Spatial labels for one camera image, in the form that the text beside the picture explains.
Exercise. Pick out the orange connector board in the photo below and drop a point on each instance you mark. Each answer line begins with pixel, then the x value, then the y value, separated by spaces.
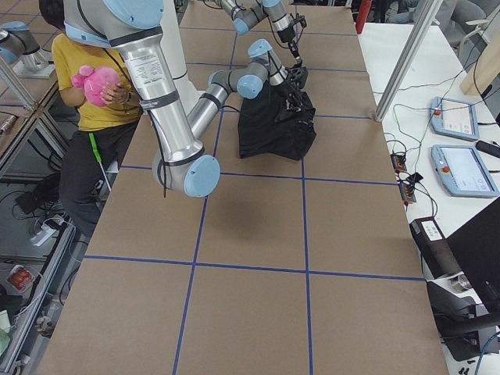
pixel 398 162
pixel 407 193

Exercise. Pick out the far teach pendant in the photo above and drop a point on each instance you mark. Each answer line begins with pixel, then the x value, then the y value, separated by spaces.
pixel 454 118

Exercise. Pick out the teach pendant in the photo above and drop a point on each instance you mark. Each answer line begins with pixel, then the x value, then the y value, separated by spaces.
pixel 461 171
pixel 454 118

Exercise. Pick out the black graphic t-shirt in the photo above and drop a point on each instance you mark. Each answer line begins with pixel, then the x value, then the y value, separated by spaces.
pixel 271 124

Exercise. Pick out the green handled tool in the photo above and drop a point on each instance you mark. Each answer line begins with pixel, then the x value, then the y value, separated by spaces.
pixel 98 159

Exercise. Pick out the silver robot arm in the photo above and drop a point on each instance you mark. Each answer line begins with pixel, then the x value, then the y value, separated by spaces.
pixel 245 17
pixel 146 35

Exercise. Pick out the black monitor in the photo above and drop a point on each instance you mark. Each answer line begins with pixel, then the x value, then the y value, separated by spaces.
pixel 475 246

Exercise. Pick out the person in yellow shirt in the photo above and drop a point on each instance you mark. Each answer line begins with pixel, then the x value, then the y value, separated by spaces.
pixel 113 125

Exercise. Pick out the aluminium frame post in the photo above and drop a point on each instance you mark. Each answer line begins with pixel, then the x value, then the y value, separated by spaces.
pixel 428 12

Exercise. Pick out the white power strip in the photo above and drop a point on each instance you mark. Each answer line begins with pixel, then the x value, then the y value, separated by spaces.
pixel 42 236

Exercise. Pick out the black box device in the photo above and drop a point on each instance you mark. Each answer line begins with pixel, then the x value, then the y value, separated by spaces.
pixel 437 259

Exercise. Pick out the near teach pendant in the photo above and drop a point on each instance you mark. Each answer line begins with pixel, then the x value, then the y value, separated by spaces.
pixel 461 171

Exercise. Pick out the pink plush toy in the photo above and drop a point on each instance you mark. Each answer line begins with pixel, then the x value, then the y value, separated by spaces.
pixel 93 80

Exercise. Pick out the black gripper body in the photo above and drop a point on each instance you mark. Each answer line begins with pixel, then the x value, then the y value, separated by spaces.
pixel 286 36
pixel 287 89

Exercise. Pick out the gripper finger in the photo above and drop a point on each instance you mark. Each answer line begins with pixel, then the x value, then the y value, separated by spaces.
pixel 294 101
pixel 293 48

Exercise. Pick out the red bottle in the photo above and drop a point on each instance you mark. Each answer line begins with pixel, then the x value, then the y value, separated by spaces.
pixel 364 11

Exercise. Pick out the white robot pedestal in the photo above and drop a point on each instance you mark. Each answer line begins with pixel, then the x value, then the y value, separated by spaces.
pixel 173 50

